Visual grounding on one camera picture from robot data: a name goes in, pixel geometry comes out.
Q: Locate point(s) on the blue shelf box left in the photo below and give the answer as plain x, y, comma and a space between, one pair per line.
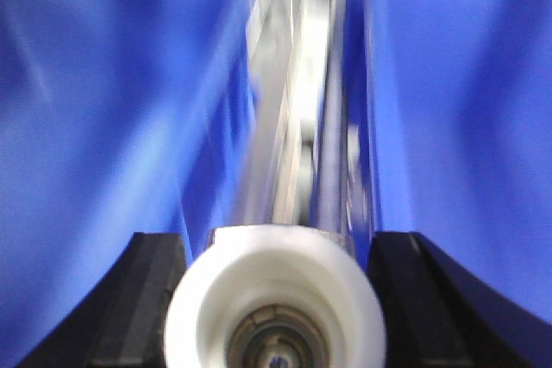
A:
117, 117

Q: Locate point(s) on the blue shelf box right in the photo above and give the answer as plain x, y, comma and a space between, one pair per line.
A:
458, 140

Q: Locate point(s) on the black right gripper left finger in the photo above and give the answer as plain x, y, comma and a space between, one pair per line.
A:
121, 321

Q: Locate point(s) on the metal shelf rail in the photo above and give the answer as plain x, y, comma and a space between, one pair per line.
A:
288, 52

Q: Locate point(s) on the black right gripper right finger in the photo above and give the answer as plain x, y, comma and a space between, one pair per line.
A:
438, 314

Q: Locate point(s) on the blue shelf box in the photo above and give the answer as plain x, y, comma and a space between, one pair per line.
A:
117, 117
458, 140

